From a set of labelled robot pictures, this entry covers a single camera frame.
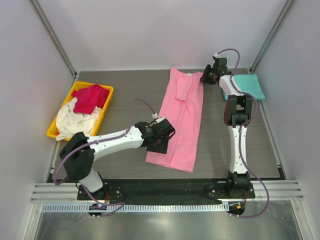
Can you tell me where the pink t shirt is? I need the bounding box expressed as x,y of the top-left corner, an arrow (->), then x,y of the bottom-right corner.
145,67 -> 204,173

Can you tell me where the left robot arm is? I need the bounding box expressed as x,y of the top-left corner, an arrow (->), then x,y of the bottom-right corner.
58,117 -> 176,200

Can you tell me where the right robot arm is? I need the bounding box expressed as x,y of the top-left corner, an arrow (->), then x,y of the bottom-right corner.
200,54 -> 254,200

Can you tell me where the folded teal t shirt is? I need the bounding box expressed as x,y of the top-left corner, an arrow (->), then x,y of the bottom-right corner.
218,74 -> 265,101

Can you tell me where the red t shirt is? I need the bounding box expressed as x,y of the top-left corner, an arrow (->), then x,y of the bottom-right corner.
71,84 -> 110,115

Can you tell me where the white t shirt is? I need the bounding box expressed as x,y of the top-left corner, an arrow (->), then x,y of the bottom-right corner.
55,98 -> 102,141

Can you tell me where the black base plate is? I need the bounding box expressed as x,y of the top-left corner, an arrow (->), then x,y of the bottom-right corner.
91,178 -> 256,206

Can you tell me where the right aluminium frame post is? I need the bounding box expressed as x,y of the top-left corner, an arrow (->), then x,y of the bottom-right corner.
248,0 -> 297,74

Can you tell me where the aluminium frame post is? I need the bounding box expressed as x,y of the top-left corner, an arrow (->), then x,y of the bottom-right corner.
248,0 -> 297,74
29,0 -> 77,79

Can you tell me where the slotted cable duct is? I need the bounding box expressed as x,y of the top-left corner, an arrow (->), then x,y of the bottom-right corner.
42,202 -> 229,213

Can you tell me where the aluminium front rail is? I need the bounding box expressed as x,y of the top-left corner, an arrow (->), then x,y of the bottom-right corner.
29,179 -> 305,204

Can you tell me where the left aluminium frame post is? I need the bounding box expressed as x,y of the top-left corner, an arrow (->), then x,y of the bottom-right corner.
29,0 -> 77,79

